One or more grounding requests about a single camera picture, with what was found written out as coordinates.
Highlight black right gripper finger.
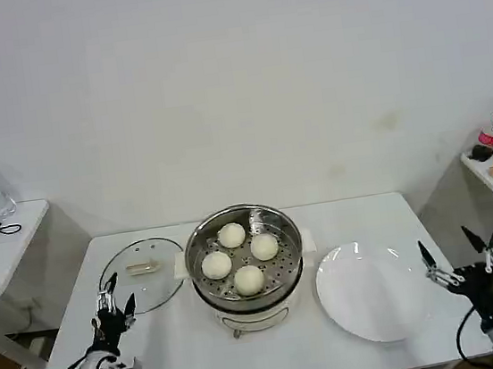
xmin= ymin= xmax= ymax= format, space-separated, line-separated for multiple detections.
xmin=417 ymin=235 xmax=468 ymax=291
xmin=460 ymin=221 xmax=493 ymax=278

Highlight round glass lid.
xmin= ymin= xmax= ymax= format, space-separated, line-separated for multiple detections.
xmin=93 ymin=234 xmax=192 ymax=320

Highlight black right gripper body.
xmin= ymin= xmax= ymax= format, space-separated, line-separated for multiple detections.
xmin=454 ymin=261 xmax=493 ymax=335

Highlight dark brown lump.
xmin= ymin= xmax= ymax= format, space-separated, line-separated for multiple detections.
xmin=469 ymin=143 xmax=493 ymax=163

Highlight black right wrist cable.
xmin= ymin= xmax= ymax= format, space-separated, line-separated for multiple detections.
xmin=451 ymin=302 xmax=493 ymax=369

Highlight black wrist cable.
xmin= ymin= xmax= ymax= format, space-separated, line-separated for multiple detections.
xmin=451 ymin=302 xmax=493 ymax=369
xmin=58 ymin=317 xmax=106 ymax=369

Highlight perforated steel steamer basket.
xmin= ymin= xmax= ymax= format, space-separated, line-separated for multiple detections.
xmin=179 ymin=197 xmax=309 ymax=308

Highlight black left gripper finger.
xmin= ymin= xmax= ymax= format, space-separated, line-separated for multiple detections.
xmin=120 ymin=292 xmax=141 ymax=329
xmin=94 ymin=272 xmax=122 ymax=312

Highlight white steamed bun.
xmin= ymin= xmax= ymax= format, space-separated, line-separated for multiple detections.
xmin=199 ymin=249 xmax=235 ymax=282
xmin=248 ymin=231 xmax=280 ymax=263
xmin=231 ymin=263 xmax=268 ymax=298
xmin=215 ymin=221 xmax=248 ymax=251

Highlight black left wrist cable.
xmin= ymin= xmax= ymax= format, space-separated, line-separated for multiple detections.
xmin=58 ymin=317 xmax=106 ymax=369

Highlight white round plate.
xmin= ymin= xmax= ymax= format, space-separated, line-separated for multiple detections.
xmin=311 ymin=233 xmax=437 ymax=350

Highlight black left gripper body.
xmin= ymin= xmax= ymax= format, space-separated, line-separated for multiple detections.
xmin=91 ymin=304 xmax=131 ymax=355

